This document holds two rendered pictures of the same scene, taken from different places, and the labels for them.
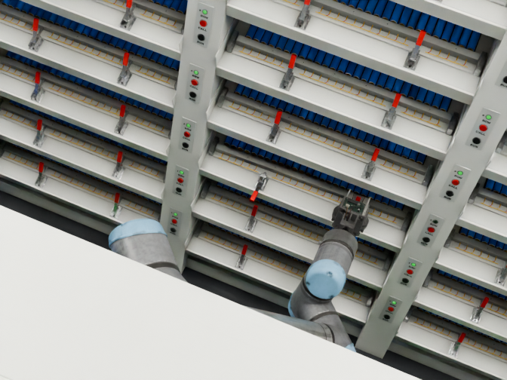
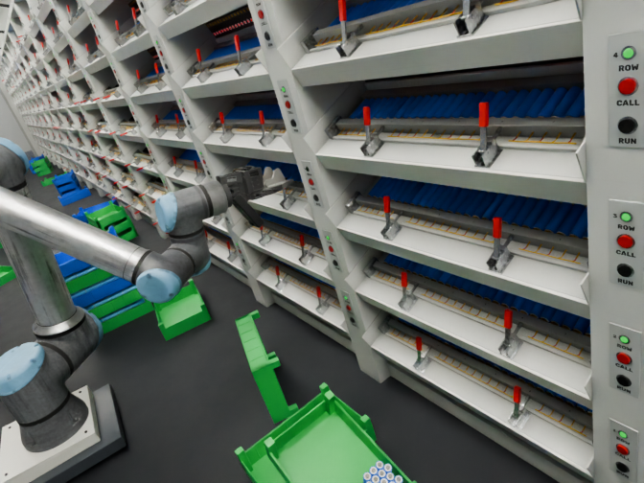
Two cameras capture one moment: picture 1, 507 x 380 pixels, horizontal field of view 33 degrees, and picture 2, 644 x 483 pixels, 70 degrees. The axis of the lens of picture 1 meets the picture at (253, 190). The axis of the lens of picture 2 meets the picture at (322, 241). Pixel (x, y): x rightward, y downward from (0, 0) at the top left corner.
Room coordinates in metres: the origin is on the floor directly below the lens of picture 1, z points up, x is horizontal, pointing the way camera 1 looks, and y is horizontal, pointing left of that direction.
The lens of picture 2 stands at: (0.81, -1.30, 0.98)
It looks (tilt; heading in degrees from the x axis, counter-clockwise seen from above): 25 degrees down; 50
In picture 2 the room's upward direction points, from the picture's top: 17 degrees counter-clockwise
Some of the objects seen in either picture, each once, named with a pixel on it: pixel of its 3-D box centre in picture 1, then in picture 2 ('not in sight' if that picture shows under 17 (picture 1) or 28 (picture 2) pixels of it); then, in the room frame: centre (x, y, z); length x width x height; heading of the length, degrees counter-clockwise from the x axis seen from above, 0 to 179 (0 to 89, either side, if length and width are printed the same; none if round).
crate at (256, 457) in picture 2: not in sight; (306, 445); (1.22, -0.51, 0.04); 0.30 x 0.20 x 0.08; 170
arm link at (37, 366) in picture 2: not in sight; (30, 379); (0.83, 0.20, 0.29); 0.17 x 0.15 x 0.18; 31
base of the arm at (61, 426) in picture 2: not in sight; (49, 414); (0.82, 0.21, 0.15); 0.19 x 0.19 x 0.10
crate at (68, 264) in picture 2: not in sight; (84, 251); (1.28, 0.88, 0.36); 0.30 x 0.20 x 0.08; 162
